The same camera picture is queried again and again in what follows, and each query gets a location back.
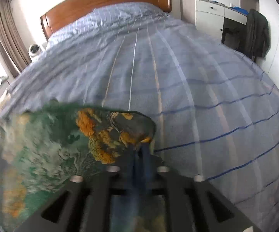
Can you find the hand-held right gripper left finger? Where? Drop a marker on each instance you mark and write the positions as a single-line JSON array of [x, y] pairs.
[[132, 164]]

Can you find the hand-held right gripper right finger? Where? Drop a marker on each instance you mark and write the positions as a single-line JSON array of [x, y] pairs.
[[145, 160]]

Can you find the green printed padded jacket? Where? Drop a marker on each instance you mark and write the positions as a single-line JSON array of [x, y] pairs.
[[45, 149]]

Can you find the blue checked duvet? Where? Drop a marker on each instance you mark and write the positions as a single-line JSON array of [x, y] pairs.
[[178, 77]]

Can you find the white round fan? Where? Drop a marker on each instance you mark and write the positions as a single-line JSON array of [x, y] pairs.
[[34, 49]]

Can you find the black chair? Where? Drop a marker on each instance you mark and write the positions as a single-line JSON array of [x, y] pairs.
[[228, 30]]

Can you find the white desk with drawers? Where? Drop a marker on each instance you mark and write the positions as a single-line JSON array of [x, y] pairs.
[[207, 9]]

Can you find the dark jacket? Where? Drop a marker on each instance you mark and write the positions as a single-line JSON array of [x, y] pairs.
[[257, 33]]

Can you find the brown curtain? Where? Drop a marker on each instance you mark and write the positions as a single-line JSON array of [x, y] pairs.
[[11, 41]]

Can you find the blue cloth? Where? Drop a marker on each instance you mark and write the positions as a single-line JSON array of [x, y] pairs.
[[240, 9]]

